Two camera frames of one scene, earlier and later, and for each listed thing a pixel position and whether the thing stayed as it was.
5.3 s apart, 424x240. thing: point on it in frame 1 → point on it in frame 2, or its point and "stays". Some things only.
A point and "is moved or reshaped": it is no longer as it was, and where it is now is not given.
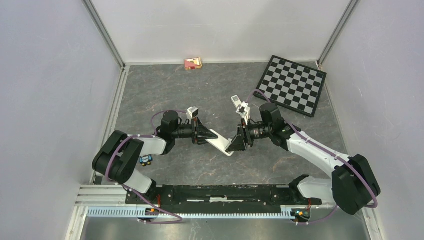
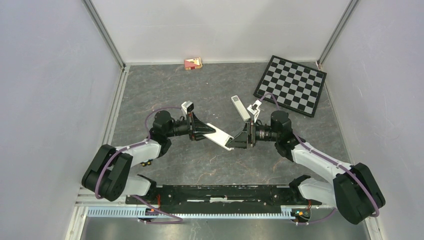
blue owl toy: x=145 y=160 stays
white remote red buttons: x=220 y=143 is moved or reshaped
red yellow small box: x=193 y=63 stays
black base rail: x=265 y=196 stays
